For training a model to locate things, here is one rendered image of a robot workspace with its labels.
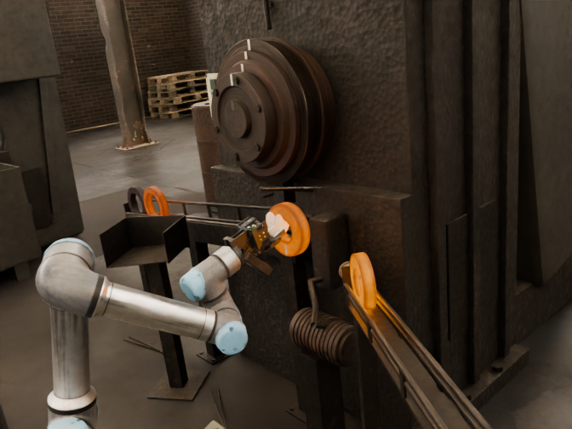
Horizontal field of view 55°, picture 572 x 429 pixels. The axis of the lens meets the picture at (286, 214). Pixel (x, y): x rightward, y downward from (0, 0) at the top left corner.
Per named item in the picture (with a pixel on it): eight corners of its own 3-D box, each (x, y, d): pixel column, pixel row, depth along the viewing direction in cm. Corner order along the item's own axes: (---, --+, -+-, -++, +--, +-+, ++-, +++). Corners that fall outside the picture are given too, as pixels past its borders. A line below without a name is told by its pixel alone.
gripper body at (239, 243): (268, 219, 147) (234, 243, 141) (277, 245, 151) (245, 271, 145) (250, 214, 152) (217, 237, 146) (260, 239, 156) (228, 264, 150)
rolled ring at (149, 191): (168, 220, 253) (174, 218, 255) (153, 182, 253) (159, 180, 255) (151, 228, 268) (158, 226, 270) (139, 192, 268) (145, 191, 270)
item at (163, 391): (157, 369, 247) (125, 217, 225) (212, 372, 241) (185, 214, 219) (135, 397, 228) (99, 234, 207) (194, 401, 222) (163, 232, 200)
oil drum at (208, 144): (243, 185, 547) (231, 94, 520) (283, 194, 503) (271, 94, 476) (192, 202, 510) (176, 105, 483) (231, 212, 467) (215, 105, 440)
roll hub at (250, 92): (228, 156, 191) (217, 72, 183) (282, 163, 171) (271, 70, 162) (215, 159, 188) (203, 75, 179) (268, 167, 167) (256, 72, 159)
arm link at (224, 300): (221, 346, 139) (202, 311, 135) (214, 326, 149) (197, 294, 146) (248, 331, 140) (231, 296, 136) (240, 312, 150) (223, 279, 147)
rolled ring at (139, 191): (140, 188, 265) (146, 186, 267) (123, 185, 279) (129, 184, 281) (148, 225, 270) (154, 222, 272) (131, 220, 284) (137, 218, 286)
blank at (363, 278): (369, 314, 152) (357, 316, 152) (357, 260, 157) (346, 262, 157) (380, 303, 137) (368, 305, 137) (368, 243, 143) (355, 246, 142)
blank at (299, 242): (271, 199, 163) (262, 202, 161) (307, 203, 151) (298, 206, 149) (278, 249, 166) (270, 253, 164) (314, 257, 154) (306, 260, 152)
